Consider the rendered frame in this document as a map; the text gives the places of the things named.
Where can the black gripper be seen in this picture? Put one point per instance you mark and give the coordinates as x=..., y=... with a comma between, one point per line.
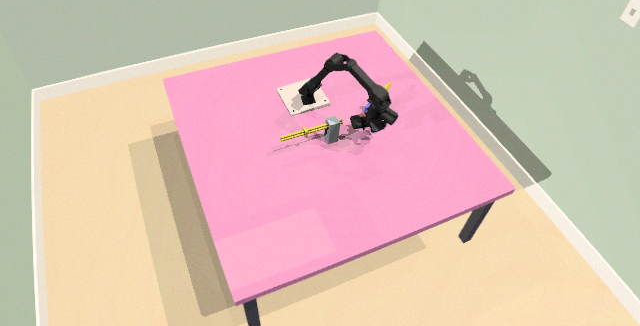
x=360, y=122

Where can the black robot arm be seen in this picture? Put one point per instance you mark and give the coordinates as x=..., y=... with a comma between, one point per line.
x=379, y=96

